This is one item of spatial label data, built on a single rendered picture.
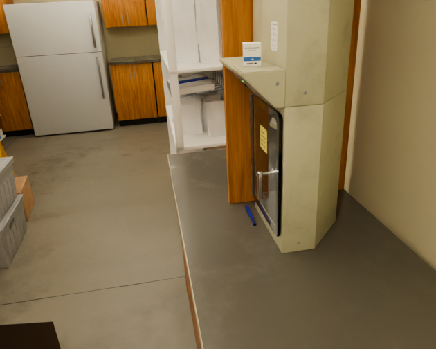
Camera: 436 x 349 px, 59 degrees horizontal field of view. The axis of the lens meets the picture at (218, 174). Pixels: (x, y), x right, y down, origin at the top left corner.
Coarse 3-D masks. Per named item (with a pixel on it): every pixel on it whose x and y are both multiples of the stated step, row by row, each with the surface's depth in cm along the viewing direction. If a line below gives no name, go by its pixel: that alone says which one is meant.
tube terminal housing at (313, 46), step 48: (288, 0) 93; (336, 0) 98; (288, 48) 98; (336, 48) 105; (288, 96) 103; (336, 96) 113; (288, 144) 108; (336, 144) 122; (288, 192) 114; (336, 192) 133; (288, 240) 121
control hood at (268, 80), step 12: (228, 60) 120; (240, 60) 119; (240, 72) 101; (252, 72) 99; (264, 72) 99; (276, 72) 99; (252, 84) 100; (264, 84) 100; (276, 84) 101; (264, 96) 102; (276, 96) 102
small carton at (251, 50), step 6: (246, 42) 108; (252, 42) 107; (258, 42) 106; (246, 48) 106; (252, 48) 106; (258, 48) 106; (246, 54) 106; (252, 54) 106; (258, 54) 106; (246, 60) 107; (252, 60) 107; (258, 60) 107
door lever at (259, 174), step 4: (272, 168) 116; (256, 172) 116; (260, 172) 115; (264, 172) 116; (268, 172) 116; (272, 172) 116; (260, 176) 115; (260, 180) 116; (260, 184) 117; (260, 188) 117; (260, 192) 118; (260, 196) 118
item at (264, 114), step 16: (256, 96) 127; (256, 112) 129; (272, 112) 111; (256, 128) 131; (272, 128) 113; (256, 144) 133; (272, 144) 115; (256, 160) 136; (272, 160) 116; (256, 176) 139; (272, 176) 118; (256, 192) 141; (272, 192) 120; (272, 208) 123; (272, 224) 125
